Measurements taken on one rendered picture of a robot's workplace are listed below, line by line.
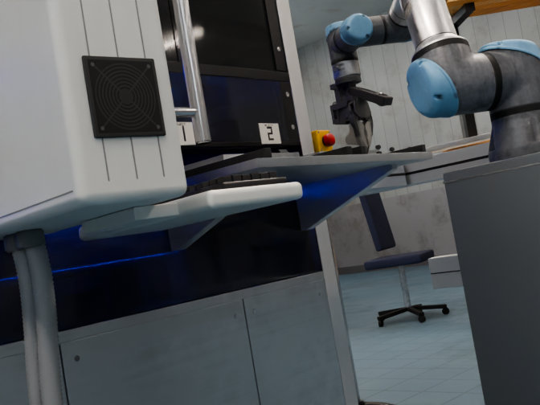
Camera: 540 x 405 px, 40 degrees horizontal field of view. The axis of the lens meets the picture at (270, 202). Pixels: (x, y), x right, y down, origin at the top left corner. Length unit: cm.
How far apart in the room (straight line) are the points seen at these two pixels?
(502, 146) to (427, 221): 970
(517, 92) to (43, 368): 100
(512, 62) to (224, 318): 93
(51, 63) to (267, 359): 117
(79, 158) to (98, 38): 18
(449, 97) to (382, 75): 1017
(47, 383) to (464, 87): 91
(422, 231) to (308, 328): 917
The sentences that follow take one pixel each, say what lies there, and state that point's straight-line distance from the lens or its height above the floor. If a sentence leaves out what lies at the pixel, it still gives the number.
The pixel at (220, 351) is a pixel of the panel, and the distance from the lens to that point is 188.
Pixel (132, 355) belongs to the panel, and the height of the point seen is 51.
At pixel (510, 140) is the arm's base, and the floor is 83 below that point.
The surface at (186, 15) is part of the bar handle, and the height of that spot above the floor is 108.
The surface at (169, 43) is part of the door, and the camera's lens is 196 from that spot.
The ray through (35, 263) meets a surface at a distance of 131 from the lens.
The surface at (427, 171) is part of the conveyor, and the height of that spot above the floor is 88.
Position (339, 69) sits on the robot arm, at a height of 114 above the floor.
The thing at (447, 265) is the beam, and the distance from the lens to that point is 288.
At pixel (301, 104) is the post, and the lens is 227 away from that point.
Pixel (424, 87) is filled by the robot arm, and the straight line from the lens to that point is 145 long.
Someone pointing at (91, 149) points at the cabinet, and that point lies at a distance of 103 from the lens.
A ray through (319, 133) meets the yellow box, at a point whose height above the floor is 102.
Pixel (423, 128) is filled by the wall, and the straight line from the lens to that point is 1115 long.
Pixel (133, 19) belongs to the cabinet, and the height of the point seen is 106.
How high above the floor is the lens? 71
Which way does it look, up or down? 3 degrees up
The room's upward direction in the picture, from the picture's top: 10 degrees counter-clockwise
